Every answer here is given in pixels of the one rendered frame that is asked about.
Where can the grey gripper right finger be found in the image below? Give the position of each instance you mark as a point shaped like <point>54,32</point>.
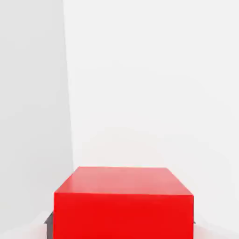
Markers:
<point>205,233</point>

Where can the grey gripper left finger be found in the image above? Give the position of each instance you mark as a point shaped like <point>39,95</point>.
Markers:
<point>50,227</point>

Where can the small red cube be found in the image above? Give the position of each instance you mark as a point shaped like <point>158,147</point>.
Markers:
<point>123,214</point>

